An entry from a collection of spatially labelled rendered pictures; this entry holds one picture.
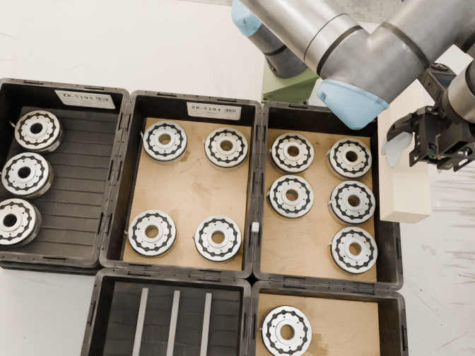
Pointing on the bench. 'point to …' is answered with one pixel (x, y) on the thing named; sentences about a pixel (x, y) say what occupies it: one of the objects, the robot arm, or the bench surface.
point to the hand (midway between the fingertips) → (405, 150)
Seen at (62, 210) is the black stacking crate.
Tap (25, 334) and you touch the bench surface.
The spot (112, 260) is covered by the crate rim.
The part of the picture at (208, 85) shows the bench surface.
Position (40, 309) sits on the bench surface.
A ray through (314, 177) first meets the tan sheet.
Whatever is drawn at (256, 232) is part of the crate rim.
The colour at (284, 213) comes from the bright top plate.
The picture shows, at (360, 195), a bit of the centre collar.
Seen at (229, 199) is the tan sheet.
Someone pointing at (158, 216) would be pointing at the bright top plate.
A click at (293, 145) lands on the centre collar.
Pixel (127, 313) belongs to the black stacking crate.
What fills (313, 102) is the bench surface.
